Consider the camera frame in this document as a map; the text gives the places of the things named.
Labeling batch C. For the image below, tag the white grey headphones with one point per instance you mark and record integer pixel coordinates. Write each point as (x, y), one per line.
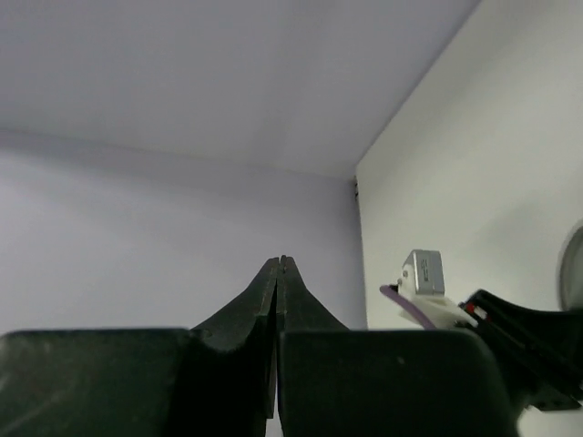
(569, 270)

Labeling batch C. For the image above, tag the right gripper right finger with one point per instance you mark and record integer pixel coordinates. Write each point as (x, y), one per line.
(305, 332)

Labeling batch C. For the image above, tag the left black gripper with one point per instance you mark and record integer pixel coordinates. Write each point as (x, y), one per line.
(539, 353)

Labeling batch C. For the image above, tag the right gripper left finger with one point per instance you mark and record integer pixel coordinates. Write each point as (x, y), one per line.
(240, 338)

